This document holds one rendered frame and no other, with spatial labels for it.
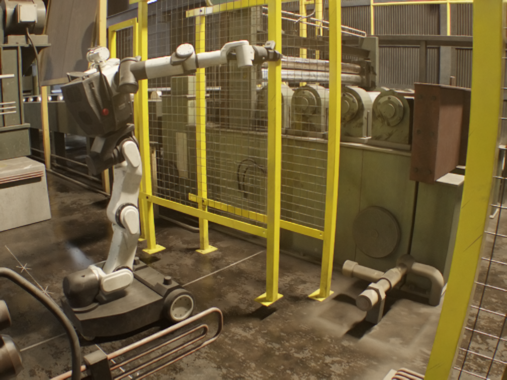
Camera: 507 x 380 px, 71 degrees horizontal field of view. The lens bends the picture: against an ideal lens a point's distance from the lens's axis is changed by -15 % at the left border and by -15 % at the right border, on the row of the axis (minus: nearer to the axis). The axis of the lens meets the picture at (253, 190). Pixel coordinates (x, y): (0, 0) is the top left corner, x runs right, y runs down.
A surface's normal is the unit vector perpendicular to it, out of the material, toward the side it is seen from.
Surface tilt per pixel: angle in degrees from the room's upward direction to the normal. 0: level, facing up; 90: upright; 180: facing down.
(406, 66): 90
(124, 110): 96
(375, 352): 0
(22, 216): 90
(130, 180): 113
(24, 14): 90
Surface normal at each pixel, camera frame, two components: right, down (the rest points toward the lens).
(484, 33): -0.67, 0.19
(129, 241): 0.69, 0.56
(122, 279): 0.72, 0.18
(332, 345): 0.00, -0.97
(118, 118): 0.88, 0.22
